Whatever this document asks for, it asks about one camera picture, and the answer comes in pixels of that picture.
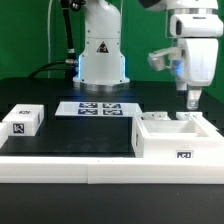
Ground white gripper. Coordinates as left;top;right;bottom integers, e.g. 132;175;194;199
170;38;218;110

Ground white cabinet body box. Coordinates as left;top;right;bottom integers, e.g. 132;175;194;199
131;116;224;161

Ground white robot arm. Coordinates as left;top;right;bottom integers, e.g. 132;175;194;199
60;0;224;110

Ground white cabinet top block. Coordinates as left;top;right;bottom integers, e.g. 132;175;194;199
2;104;44;136

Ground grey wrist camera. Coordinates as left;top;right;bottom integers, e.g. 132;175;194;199
148;47;182;71

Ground black cable bundle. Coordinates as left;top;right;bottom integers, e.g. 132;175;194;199
27;0;81;80

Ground white marker base plate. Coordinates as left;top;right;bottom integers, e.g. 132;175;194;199
55;101;142;117

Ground white cable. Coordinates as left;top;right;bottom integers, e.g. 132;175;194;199
47;0;55;79

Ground white U-shaped fence frame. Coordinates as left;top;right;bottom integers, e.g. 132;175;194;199
0;109;224;185

